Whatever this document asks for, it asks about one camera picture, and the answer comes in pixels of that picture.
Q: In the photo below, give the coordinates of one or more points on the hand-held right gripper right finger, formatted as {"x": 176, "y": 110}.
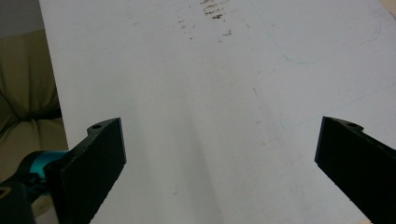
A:
{"x": 358, "y": 165}

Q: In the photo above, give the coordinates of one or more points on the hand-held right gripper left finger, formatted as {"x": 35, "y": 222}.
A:
{"x": 90, "y": 165}

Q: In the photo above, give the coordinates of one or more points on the olive curtain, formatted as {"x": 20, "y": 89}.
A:
{"x": 25, "y": 93}

